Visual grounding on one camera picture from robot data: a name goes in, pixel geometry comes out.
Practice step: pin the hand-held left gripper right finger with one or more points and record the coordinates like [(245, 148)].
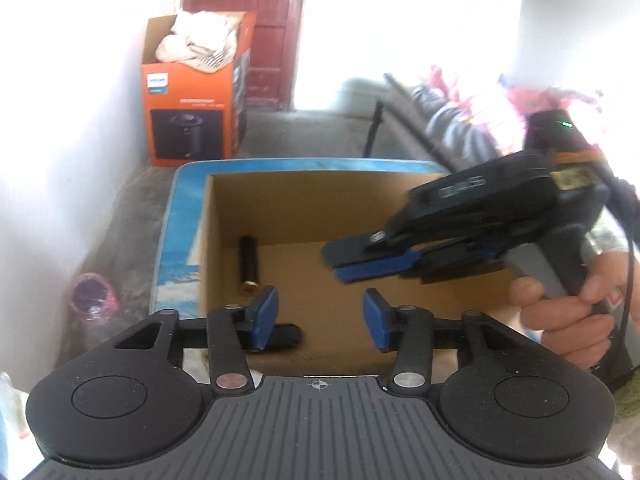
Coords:
[(375, 321)]

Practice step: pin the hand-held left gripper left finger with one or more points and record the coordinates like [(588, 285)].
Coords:
[(265, 319)]

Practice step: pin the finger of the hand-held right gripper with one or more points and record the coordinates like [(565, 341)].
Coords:
[(372, 266), (350, 249)]

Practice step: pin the black object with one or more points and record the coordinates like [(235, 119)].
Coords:
[(287, 336)]

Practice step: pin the black cylinder with brass end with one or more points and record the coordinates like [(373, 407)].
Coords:
[(248, 262)]

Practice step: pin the brown cardboard box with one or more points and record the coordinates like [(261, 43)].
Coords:
[(300, 200)]

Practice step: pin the person's right hand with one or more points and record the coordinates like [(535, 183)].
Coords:
[(560, 320)]

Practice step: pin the grey striped cloth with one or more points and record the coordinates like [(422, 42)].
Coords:
[(440, 125)]

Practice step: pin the pink floral cloth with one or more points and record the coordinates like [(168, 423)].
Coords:
[(530, 97)]

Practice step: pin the black pole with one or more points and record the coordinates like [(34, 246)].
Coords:
[(374, 127)]

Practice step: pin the beach print table cover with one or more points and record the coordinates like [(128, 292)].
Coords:
[(180, 220)]

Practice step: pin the red wooden door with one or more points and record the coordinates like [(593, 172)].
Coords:
[(272, 60)]

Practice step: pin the orange appliance box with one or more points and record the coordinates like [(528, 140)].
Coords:
[(187, 120)]

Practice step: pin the white crumpled cloth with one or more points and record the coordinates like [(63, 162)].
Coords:
[(200, 42)]

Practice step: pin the clear plastic bag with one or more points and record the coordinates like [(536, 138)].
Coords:
[(12, 410)]

